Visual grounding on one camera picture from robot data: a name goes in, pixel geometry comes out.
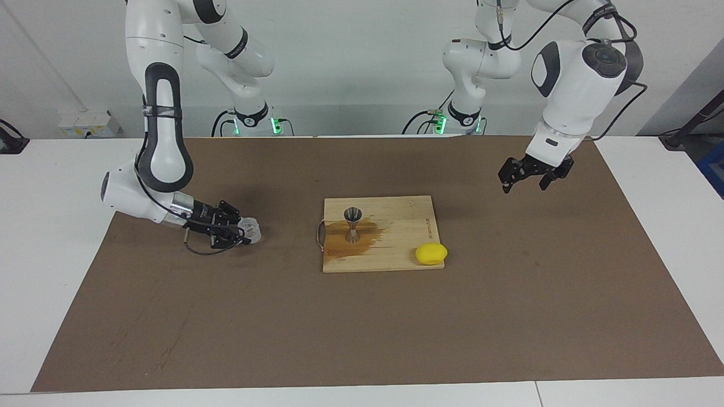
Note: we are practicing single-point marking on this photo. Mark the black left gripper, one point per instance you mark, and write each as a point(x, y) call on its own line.
point(537, 167)

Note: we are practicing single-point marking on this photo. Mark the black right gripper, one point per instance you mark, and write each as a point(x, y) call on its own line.
point(203, 217)

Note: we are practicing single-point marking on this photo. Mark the steel double jigger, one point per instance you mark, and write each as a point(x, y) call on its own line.
point(353, 215)

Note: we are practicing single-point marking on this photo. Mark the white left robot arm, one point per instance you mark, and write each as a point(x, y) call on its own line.
point(571, 79)

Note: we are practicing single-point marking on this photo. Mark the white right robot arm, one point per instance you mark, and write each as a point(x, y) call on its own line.
point(161, 147)

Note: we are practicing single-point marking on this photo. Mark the brown table mat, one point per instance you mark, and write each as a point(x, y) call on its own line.
point(226, 316)

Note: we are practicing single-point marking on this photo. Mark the yellow lemon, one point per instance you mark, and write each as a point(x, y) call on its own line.
point(431, 254)

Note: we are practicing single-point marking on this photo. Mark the wooden cutting board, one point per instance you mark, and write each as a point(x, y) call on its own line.
point(396, 220)

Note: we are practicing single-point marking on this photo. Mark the black stand leg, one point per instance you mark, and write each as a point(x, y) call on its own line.
point(687, 127)

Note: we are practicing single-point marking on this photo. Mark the white power strip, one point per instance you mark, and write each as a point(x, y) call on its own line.
point(85, 121)

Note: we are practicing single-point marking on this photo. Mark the blue box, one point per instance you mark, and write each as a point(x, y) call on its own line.
point(714, 167)

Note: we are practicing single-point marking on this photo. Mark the black clamp mount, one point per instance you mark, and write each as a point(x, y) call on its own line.
point(11, 144)

